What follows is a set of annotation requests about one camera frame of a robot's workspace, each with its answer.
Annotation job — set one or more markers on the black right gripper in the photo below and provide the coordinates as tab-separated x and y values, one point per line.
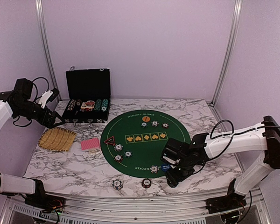
174	179

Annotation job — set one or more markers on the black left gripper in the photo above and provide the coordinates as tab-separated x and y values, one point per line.
49	124

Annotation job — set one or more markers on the blue small blind button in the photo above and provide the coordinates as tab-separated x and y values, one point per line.
165	167

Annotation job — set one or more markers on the dark chips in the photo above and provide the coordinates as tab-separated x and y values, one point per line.
165	125

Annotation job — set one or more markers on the red-backed card deck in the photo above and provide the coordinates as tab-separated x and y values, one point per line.
90	144

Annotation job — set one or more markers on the red black chip stack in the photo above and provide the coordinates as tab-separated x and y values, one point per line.
146	183

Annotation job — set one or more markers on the black red all-in triangle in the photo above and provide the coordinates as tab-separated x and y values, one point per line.
110	141

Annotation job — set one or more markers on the green chip group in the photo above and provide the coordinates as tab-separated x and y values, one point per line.
128	154

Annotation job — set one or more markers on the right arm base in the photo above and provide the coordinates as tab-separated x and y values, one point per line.
225	203

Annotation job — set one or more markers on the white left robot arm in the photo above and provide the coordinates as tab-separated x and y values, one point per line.
21	125

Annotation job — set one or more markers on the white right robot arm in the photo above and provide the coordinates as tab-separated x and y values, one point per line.
263	137

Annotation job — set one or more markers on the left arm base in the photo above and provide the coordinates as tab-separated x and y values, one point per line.
47	203

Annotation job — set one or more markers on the woven bamboo tray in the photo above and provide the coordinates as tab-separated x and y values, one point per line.
57	139

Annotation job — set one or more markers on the blue chips in case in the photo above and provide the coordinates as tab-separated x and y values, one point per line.
71	105

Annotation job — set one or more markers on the brown chips in case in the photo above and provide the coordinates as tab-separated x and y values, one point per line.
78	102

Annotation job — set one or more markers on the card deck in case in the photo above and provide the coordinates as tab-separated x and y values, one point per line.
84	107

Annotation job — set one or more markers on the black poker chip case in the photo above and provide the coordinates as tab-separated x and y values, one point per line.
88	84

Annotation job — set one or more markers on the green chips row in case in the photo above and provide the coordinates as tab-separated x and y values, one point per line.
98	105

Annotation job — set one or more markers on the blue gold card box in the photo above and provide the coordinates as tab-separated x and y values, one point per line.
94	152

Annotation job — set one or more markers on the teal chips row in case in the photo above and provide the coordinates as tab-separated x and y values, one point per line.
104	105

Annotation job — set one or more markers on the orange dealer button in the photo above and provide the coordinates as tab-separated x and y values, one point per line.
146	118

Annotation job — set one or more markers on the round green poker mat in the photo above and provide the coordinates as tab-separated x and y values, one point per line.
146	144

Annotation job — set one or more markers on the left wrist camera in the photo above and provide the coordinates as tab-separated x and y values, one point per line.
48	96

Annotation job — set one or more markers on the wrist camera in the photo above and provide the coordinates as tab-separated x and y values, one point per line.
174	151
48	96

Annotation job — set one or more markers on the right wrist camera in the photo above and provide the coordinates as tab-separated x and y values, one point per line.
174	151

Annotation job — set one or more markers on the aluminium front rail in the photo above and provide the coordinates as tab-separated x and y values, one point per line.
180	209

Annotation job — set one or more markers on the right aluminium frame post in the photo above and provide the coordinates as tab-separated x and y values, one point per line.
229	49

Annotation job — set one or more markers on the aluminium frame post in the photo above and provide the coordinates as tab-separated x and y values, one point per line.
229	49
45	42

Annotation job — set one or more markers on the left aluminium frame post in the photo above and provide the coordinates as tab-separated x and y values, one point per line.
45	42

